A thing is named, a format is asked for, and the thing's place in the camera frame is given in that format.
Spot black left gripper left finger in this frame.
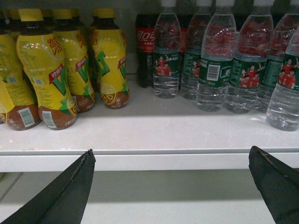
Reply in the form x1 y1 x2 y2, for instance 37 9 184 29
2 149 96 224

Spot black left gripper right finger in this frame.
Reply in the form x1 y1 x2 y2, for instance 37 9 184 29
249 146 299 224

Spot clear water bottle green label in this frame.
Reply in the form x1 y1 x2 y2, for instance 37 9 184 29
265 30 299 131
180 0 212 100
196 0 237 112
255 0 299 113
153 0 181 99
224 0 274 114

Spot white metal shelf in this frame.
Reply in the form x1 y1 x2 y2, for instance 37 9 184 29
0 75 299 172

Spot yellow lemon tea bottle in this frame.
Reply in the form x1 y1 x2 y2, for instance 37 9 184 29
0 18 41 131
16 8 77 130
52 9 95 113
92 8 130 109

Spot dark cola bottle red label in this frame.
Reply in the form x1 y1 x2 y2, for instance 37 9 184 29
135 14 158 88

